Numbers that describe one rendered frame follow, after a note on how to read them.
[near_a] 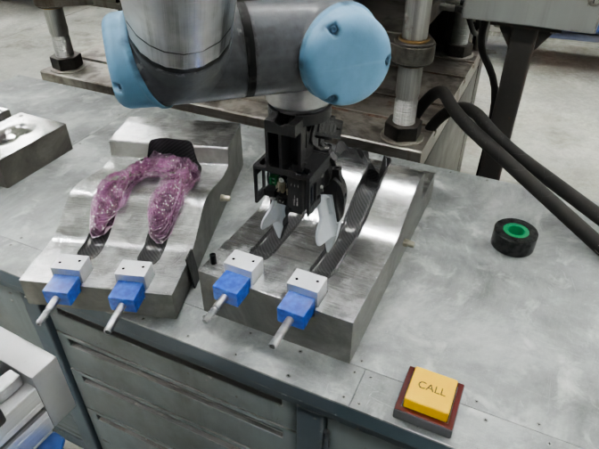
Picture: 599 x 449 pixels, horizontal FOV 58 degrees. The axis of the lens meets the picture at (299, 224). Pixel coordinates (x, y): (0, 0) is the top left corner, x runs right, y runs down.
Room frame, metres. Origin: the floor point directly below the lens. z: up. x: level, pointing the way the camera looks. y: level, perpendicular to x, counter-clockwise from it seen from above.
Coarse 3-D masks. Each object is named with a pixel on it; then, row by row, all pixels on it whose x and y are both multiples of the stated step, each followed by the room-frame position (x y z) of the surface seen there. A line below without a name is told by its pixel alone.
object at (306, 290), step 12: (300, 276) 0.59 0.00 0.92; (312, 276) 0.59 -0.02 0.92; (288, 288) 0.58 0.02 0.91; (300, 288) 0.57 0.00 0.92; (312, 288) 0.57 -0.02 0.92; (324, 288) 0.58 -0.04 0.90; (288, 300) 0.56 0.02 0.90; (300, 300) 0.56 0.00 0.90; (312, 300) 0.56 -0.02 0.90; (288, 312) 0.53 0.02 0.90; (300, 312) 0.53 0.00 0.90; (312, 312) 0.55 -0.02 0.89; (288, 324) 0.52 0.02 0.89; (300, 324) 0.53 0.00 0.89; (276, 336) 0.50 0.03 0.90
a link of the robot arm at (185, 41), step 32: (128, 0) 0.33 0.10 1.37; (160, 0) 0.31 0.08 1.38; (192, 0) 0.32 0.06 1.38; (224, 0) 0.33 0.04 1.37; (128, 32) 0.37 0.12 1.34; (160, 32) 0.34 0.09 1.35; (192, 32) 0.34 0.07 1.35; (224, 32) 0.36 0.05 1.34; (128, 64) 0.38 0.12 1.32; (160, 64) 0.37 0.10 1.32; (192, 64) 0.37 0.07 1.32; (224, 64) 0.40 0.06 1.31; (256, 64) 0.41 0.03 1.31; (128, 96) 0.38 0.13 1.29; (160, 96) 0.39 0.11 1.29; (192, 96) 0.40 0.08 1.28; (224, 96) 0.41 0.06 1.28
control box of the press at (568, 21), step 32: (480, 0) 1.32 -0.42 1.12; (512, 0) 1.29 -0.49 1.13; (544, 0) 1.27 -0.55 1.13; (576, 0) 1.24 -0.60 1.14; (480, 32) 1.44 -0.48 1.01; (512, 32) 1.34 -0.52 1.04; (544, 32) 1.33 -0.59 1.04; (512, 64) 1.33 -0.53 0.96; (512, 96) 1.32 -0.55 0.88; (512, 128) 1.31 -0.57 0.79; (480, 160) 1.39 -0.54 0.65
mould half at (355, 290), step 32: (352, 160) 0.90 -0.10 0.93; (352, 192) 0.82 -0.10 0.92; (384, 192) 0.81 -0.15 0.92; (416, 192) 0.82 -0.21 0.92; (256, 224) 0.76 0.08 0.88; (384, 224) 0.75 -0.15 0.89; (416, 224) 0.87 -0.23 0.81; (224, 256) 0.67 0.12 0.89; (288, 256) 0.67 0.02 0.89; (352, 256) 0.68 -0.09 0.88; (384, 256) 0.68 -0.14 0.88; (256, 288) 0.60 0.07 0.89; (352, 288) 0.60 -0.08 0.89; (384, 288) 0.68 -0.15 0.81; (256, 320) 0.59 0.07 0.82; (320, 320) 0.55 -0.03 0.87; (352, 320) 0.53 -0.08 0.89; (320, 352) 0.55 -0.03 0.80; (352, 352) 0.53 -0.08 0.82
